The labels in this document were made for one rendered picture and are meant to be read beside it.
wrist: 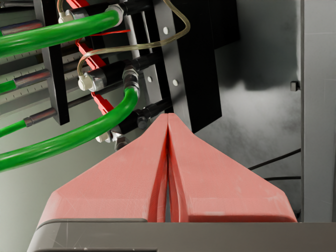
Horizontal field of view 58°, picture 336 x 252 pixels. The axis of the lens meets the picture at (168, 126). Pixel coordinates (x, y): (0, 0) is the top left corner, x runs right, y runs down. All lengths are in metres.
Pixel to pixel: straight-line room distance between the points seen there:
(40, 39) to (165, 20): 0.26
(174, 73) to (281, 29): 0.18
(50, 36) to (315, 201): 0.38
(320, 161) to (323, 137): 0.04
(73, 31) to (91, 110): 0.52
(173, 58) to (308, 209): 0.29
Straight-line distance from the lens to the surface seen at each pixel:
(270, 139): 0.61
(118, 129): 0.45
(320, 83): 0.39
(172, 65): 0.48
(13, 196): 0.75
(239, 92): 0.61
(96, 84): 0.40
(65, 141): 0.25
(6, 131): 0.61
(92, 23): 0.26
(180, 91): 0.48
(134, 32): 0.50
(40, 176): 0.75
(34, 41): 0.24
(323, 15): 0.37
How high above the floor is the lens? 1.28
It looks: 34 degrees down
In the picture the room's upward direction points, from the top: 119 degrees counter-clockwise
